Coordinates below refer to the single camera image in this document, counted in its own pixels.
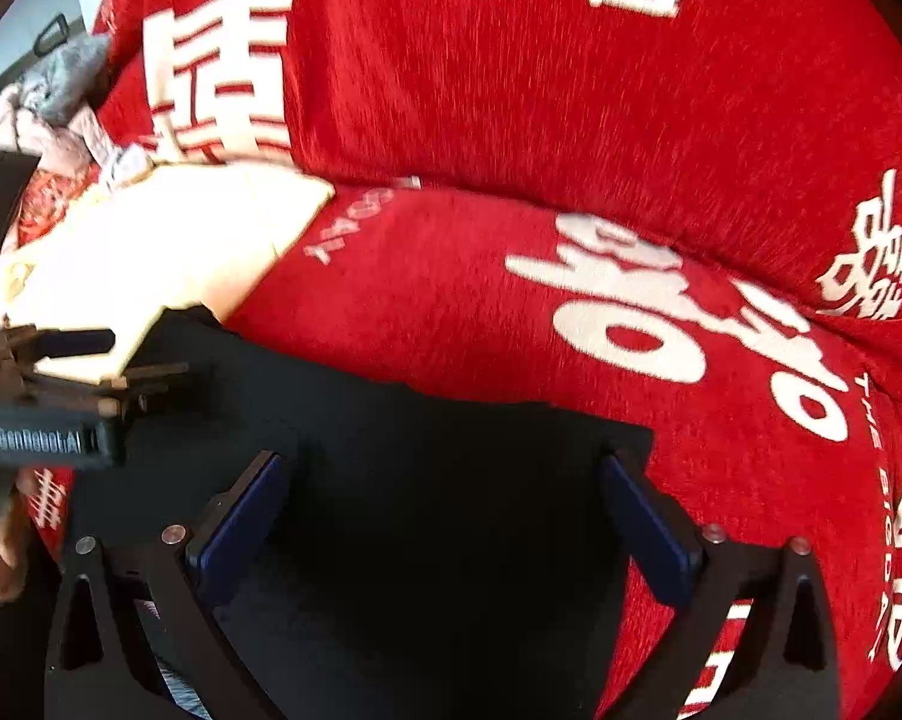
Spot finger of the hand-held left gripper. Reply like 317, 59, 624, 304
8, 326, 118, 362
37, 362, 191, 412

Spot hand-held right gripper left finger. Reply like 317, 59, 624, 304
41, 450, 292, 720

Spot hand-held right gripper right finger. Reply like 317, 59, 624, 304
599, 451, 843, 720

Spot black pants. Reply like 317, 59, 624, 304
61, 305, 656, 720

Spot person's left hand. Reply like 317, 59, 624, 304
0, 467, 35, 602

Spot cream yellow cloth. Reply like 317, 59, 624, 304
0, 161, 338, 385

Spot red patterned cushion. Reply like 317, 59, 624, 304
14, 167, 101, 250

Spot pink cloth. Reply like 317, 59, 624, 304
0, 82, 116, 192

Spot grey cloth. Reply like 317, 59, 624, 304
19, 34, 112, 126

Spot red printed sofa cover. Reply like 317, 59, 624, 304
19, 0, 902, 720

